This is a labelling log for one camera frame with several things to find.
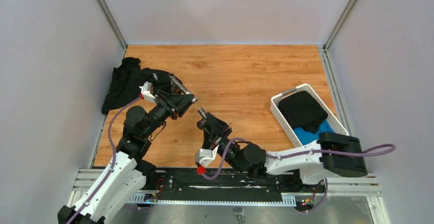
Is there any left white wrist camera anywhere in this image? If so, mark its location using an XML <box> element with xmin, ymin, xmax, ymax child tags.
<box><xmin>139</xmin><ymin>82</ymin><xmax>157</xmax><ymax>104</ymax></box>

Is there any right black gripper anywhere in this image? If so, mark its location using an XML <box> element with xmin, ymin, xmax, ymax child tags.
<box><xmin>201</xmin><ymin>113</ymin><xmax>245</xmax><ymax>174</ymax></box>

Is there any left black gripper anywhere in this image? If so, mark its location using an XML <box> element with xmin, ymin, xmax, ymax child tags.
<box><xmin>143</xmin><ymin>90</ymin><xmax>195</xmax><ymax>138</ymax></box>

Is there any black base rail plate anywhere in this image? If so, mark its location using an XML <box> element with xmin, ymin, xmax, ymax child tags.
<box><xmin>115</xmin><ymin>166</ymin><xmax>328</xmax><ymax>210</ymax></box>

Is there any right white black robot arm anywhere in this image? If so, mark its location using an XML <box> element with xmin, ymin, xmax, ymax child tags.
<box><xmin>195</xmin><ymin>110</ymin><xmax>368</xmax><ymax>192</ymax></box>

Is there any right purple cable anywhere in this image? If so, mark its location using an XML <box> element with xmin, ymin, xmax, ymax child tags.
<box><xmin>197</xmin><ymin>138</ymin><xmax>397</xmax><ymax>182</ymax></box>

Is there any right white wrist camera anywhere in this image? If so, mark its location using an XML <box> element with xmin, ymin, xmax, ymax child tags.
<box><xmin>194</xmin><ymin>145</ymin><xmax>219</xmax><ymax>167</ymax></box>

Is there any black cloth in basket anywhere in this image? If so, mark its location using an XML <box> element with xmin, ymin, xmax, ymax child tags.
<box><xmin>277</xmin><ymin>91</ymin><xmax>328</xmax><ymax>133</ymax></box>

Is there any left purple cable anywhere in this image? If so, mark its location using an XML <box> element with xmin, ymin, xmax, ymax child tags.
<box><xmin>66</xmin><ymin>94</ymin><xmax>145</xmax><ymax>224</ymax></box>

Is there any white plastic basket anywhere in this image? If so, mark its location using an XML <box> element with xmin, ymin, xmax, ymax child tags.
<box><xmin>270</xmin><ymin>83</ymin><xmax>349</xmax><ymax>147</ymax></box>

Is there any grey faucet with lever handle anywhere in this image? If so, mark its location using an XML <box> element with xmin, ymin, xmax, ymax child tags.
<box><xmin>169</xmin><ymin>73</ymin><xmax>191</xmax><ymax>94</ymax></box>

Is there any purple cable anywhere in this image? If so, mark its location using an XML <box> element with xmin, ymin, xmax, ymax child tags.
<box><xmin>66</xmin><ymin>94</ymin><xmax>145</xmax><ymax>224</ymax></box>
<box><xmin>197</xmin><ymin>138</ymin><xmax>397</xmax><ymax>182</ymax></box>

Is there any blue cloth in basket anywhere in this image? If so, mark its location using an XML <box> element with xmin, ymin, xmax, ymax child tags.
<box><xmin>293</xmin><ymin>119</ymin><xmax>335</xmax><ymax>145</ymax></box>

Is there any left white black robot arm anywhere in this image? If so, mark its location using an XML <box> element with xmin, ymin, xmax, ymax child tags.
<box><xmin>57</xmin><ymin>91</ymin><xmax>198</xmax><ymax>223</ymax></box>

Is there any grey tee pipe fitting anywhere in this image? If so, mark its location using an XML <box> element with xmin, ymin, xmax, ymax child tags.
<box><xmin>186</xmin><ymin>93</ymin><xmax>198</xmax><ymax>104</ymax></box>

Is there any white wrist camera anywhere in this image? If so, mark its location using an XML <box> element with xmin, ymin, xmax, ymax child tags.
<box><xmin>139</xmin><ymin>82</ymin><xmax>157</xmax><ymax>104</ymax></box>
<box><xmin>194</xmin><ymin>145</ymin><xmax>219</xmax><ymax>167</ymax></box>

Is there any black cloth with white print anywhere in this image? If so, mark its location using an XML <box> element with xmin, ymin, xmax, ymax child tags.
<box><xmin>101</xmin><ymin>57</ymin><xmax>171</xmax><ymax>115</ymax></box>

